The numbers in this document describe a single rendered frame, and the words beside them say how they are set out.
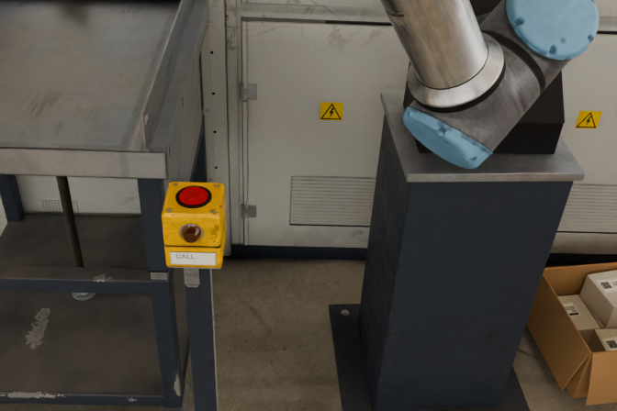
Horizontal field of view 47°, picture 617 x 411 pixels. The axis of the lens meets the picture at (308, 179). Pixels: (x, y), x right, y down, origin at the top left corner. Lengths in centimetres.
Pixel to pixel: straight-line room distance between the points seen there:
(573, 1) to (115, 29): 95
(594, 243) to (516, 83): 128
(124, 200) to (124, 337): 50
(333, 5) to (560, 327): 102
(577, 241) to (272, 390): 105
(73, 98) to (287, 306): 99
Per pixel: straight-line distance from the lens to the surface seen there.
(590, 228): 232
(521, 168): 141
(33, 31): 166
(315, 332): 202
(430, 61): 102
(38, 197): 221
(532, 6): 117
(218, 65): 186
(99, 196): 215
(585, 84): 200
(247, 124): 193
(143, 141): 118
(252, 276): 217
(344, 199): 207
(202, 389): 127
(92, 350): 179
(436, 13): 96
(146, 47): 154
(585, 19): 120
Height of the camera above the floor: 150
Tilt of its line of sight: 36 degrees down
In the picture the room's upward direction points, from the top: 3 degrees clockwise
